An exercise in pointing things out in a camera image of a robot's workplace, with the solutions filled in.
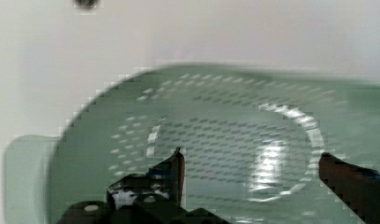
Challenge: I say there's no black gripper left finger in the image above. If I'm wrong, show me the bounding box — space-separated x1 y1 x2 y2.
106 147 185 209

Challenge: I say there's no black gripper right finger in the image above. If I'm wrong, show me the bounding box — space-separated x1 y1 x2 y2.
318 152 380 224

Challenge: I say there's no green plastic strainer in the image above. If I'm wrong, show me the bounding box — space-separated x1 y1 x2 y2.
4 64 380 224

